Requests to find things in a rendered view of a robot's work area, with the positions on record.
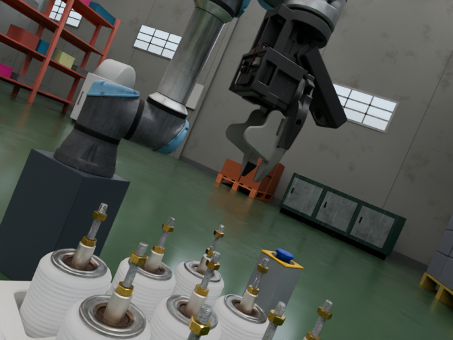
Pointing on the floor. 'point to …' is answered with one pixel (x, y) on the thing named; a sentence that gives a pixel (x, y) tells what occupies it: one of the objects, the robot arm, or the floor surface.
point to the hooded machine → (106, 69)
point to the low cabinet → (342, 216)
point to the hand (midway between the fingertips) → (257, 171)
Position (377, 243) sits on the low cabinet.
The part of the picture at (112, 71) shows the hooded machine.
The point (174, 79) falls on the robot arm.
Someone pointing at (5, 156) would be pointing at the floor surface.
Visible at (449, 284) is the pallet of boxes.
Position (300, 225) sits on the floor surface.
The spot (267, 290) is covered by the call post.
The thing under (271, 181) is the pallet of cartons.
